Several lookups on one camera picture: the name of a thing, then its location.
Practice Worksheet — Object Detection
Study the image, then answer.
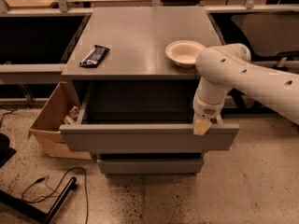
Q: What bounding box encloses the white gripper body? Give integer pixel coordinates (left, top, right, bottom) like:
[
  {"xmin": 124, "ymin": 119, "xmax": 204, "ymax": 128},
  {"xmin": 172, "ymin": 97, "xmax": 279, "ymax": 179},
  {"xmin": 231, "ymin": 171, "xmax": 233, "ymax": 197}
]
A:
[{"xmin": 192, "ymin": 94, "xmax": 223, "ymax": 120}]

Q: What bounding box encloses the grey drawer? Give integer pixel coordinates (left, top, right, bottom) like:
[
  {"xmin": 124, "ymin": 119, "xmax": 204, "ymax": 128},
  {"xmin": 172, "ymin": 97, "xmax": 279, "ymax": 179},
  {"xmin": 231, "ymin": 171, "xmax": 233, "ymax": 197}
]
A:
[
  {"xmin": 97, "ymin": 159, "xmax": 204, "ymax": 175},
  {"xmin": 61, "ymin": 80, "xmax": 239, "ymax": 154}
]

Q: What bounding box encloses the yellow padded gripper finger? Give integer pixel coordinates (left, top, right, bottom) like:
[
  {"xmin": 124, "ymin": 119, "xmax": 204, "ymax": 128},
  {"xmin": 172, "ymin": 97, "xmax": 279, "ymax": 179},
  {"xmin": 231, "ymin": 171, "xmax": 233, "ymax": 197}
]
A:
[{"xmin": 193, "ymin": 115, "xmax": 212, "ymax": 135}]

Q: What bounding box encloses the black cable on floor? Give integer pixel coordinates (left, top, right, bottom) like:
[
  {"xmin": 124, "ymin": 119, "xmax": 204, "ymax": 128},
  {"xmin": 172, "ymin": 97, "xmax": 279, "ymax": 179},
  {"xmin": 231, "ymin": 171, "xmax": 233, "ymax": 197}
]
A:
[{"xmin": 21, "ymin": 166, "xmax": 90, "ymax": 224}]

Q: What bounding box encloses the black stand base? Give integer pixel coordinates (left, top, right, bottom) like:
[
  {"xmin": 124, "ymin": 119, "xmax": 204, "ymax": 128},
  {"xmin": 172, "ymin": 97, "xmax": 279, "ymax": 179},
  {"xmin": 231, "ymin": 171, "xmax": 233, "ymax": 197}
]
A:
[{"xmin": 0, "ymin": 176, "xmax": 78, "ymax": 224}]

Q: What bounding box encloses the dark blue snack bar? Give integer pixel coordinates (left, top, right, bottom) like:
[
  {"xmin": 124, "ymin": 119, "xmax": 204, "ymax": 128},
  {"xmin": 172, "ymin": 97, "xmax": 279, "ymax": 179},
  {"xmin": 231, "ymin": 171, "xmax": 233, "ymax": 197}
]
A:
[{"xmin": 79, "ymin": 45, "xmax": 110, "ymax": 68}]

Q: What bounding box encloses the white paper bowl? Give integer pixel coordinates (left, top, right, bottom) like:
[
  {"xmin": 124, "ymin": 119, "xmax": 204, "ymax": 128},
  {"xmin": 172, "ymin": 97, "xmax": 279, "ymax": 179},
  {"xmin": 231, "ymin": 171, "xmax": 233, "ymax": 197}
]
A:
[{"xmin": 165, "ymin": 40, "xmax": 205, "ymax": 68}]

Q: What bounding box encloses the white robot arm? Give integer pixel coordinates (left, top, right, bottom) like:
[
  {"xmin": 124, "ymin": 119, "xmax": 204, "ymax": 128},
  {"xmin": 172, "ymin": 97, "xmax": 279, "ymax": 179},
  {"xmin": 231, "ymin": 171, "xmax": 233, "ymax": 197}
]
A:
[{"xmin": 193, "ymin": 43, "xmax": 299, "ymax": 135}]

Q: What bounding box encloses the grey top drawer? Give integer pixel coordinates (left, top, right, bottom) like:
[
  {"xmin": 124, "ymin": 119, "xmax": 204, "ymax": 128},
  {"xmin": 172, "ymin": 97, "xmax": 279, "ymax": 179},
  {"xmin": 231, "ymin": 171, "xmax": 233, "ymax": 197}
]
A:
[{"xmin": 61, "ymin": 80, "xmax": 239, "ymax": 154}]

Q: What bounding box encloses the grey drawer cabinet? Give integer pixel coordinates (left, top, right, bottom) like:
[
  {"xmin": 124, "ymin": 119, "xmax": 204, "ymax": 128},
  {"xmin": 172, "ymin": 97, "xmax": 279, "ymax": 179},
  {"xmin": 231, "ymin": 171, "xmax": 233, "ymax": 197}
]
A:
[{"xmin": 61, "ymin": 6, "xmax": 225, "ymax": 176}]

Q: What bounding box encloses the cardboard box with trash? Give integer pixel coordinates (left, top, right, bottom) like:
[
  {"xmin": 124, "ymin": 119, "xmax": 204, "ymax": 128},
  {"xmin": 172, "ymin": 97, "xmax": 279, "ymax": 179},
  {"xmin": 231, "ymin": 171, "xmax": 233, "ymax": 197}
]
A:
[{"xmin": 30, "ymin": 82, "xmax": 92, "ymax": 160}]

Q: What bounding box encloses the grey bottom drawer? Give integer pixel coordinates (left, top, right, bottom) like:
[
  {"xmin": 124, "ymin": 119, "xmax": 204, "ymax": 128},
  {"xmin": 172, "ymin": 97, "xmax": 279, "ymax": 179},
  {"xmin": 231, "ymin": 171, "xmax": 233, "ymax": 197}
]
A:
[{"xmin": 97, "ymin": 159, "xmax": 204, "ymax": 175}]

